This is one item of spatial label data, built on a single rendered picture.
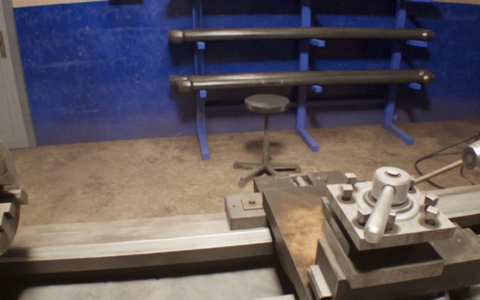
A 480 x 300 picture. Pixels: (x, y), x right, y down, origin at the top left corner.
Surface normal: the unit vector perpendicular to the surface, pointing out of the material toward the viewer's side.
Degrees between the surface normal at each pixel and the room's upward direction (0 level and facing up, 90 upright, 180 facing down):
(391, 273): 90
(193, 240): 48
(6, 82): 90
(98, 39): 90
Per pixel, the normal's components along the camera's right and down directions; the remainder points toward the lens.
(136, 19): 0.16, 0.40
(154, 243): 0.12, -0.31
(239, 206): 0.00, -0.91
